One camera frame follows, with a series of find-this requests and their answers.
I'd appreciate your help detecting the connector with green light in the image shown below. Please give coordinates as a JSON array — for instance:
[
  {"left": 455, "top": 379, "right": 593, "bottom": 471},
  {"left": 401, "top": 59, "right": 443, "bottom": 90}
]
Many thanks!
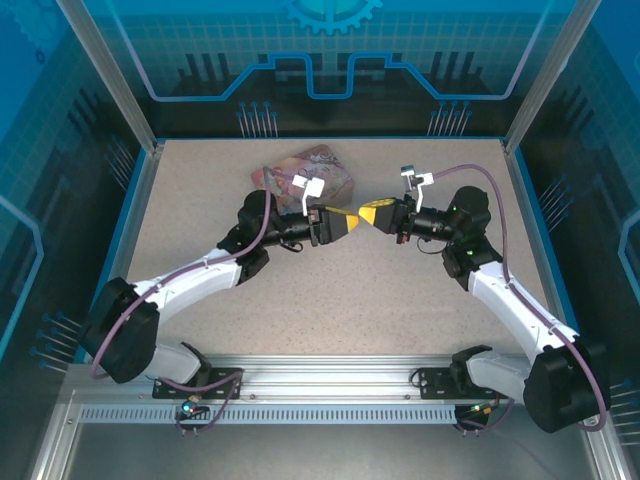
[
  {"left": 179, "top": 394, "right": 204, "bottom": 419},
  {"left": 467, "top": 399, "right": 499, "bottom": 420}
]

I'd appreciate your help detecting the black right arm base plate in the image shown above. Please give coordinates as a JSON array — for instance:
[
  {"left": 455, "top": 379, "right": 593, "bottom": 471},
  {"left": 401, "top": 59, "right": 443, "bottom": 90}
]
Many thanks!
[{"left": 416, "top": 367, "right": 511, "bottom": 401}]

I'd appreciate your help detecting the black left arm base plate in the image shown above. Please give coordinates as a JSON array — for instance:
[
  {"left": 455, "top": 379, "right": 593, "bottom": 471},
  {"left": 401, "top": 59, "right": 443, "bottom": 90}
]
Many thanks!
[{"left": 152, "top": 367, "right": 245, "bottom": 401}]

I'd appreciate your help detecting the aluminium frame post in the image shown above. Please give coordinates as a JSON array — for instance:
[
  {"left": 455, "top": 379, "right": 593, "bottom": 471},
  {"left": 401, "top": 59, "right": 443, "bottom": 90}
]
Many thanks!
[
  {"left": 55, "top": 0, "right": 164, "bottom": 154},
  {"left": 502, "top": 0, "right": 604, "bottom": 154}
]

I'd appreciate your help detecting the grey metal shelf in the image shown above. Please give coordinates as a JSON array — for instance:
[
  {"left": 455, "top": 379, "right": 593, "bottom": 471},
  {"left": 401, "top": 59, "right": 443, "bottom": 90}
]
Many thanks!
[{"left": 59, "top": 423, "right": 601, "bottom": 480}]

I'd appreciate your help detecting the slotted grey cable duct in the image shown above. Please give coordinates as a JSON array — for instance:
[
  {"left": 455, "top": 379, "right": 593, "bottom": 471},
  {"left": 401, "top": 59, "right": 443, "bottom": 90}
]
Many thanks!
[{"left": 77, "top": 403, "right": 461, "bottom": 426}]

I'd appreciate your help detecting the aluminium mounting rail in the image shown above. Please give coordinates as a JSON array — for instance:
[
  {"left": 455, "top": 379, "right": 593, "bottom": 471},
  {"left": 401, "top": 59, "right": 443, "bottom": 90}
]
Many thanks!
[{"left": 64, "top": 353, "right": 596, "bottom": 407}]

